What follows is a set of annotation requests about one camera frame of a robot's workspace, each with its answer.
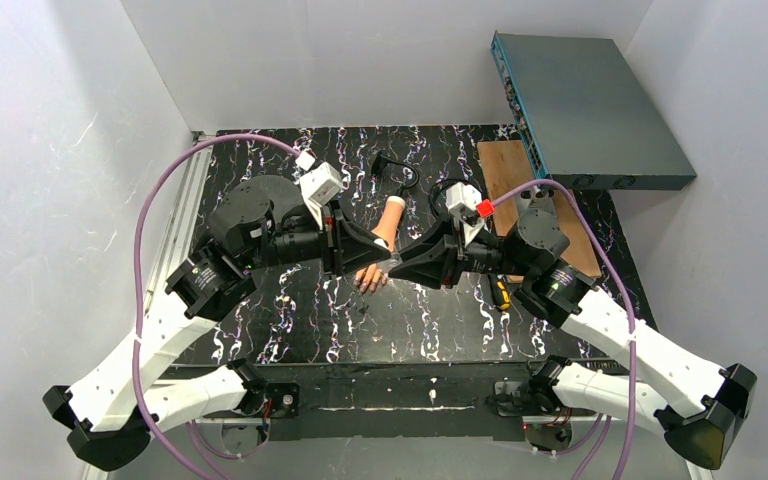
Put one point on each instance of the metal stand mount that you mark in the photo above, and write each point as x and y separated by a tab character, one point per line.
537	197

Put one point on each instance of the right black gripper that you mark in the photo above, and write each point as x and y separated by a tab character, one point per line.
453	256

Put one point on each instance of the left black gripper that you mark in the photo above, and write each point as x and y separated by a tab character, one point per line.
333	240

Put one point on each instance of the clear nail polish bottle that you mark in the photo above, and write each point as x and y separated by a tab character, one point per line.
391	263

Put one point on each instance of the wooden board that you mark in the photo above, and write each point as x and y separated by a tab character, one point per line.
505	166

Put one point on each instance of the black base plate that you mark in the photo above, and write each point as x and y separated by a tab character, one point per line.
396	400

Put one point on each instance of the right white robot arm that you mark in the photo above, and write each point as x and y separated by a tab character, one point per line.
697	405

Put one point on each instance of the yellow black screwdriver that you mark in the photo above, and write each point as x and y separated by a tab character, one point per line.
499	291

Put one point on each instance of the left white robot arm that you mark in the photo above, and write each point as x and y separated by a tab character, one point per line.
114	412

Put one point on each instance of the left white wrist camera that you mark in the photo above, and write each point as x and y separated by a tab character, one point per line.
319	184

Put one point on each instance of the grey round disc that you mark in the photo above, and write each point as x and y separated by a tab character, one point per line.
283	194

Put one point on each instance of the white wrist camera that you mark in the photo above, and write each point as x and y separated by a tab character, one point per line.
319	184
469	210

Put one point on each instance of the blue network switch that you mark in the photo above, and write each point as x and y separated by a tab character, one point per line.
583	117

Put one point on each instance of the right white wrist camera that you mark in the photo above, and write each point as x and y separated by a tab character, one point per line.
469	210

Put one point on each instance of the mannequin hand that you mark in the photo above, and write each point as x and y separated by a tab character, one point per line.
369	279

